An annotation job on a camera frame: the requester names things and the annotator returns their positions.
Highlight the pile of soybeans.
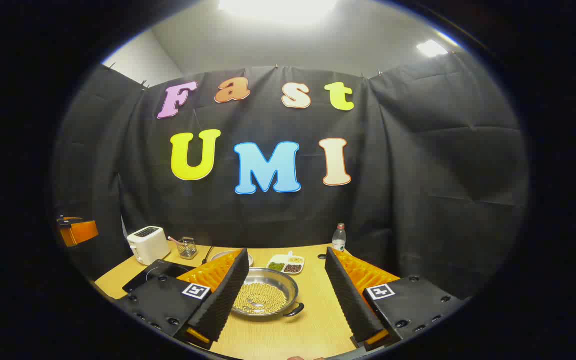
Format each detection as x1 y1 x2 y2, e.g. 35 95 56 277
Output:
233 282 289 315

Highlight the white round plate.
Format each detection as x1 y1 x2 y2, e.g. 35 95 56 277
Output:
210 250 255 268

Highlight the black induction cooktop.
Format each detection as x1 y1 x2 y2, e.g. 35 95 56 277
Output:
122 259 198 294

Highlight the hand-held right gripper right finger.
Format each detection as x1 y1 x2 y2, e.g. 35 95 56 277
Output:
324 248 469 352

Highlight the ceiling light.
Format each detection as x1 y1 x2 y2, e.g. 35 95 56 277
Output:
218 0 339 26
416 40 449 57

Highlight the stainless steel pot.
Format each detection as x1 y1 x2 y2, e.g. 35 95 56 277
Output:
231 267 305 318

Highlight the white toaster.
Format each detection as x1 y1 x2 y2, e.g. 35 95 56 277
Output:
127 226 171 266

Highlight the white divided dish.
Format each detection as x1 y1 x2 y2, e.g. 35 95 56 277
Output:
266 251 306 275

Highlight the clear plastic bottle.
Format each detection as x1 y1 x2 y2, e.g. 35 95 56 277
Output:
331 223 347 252

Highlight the small wire basket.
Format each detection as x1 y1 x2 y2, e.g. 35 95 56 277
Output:
175 237 199 260

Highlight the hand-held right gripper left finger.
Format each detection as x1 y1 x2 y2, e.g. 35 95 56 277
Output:
115 248 250 351

